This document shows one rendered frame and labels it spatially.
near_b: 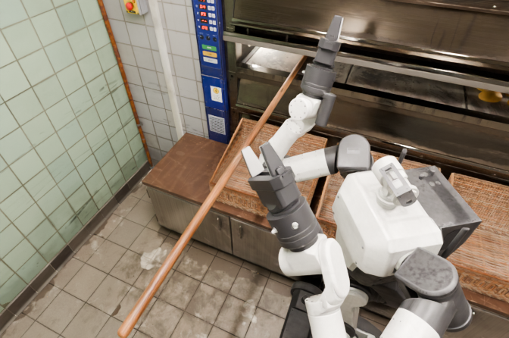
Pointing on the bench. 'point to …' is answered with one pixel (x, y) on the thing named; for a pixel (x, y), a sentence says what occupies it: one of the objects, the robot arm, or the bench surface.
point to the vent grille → (217, 124)
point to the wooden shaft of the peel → (200, 216)
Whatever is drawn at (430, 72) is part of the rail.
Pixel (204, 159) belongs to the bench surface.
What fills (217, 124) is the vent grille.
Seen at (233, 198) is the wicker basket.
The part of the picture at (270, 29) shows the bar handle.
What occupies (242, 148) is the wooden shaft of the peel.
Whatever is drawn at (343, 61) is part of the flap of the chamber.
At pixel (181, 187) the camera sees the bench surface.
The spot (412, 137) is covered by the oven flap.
